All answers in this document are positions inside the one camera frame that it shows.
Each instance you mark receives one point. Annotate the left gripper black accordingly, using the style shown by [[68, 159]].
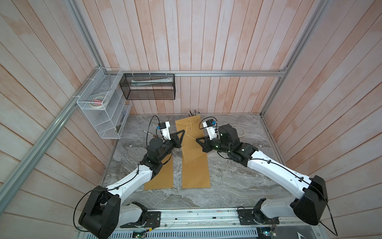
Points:
[[175, 139]]

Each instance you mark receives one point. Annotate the white wire shelf rack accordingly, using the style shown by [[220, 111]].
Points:
[[109, 121]]

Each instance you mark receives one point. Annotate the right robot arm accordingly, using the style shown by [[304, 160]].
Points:
[[309, 198]]

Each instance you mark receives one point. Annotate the black mesh basket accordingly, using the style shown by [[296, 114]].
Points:
[[148, 86]]

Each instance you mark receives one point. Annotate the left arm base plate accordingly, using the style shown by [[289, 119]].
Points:
[[147, 220]]

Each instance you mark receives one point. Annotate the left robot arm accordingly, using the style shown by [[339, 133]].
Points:
[[104, 212]]

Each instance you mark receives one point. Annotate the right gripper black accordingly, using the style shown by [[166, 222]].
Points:
[[201, 143]]

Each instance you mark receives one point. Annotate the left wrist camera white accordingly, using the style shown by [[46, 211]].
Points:
[[164, 129]]

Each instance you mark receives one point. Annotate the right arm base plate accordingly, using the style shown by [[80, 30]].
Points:
[[252, 217]]

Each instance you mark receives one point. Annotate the tape roll in rack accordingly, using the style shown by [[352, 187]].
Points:
[[98, 102]]

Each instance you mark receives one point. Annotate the brown file bag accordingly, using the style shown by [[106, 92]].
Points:
[[190, 148], [165, 178], [195, 173]]

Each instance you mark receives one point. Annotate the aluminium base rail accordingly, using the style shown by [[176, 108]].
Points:
[[172, 219]]

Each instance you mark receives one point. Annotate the masking tape roll on table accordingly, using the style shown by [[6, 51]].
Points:
[[241, 131]]

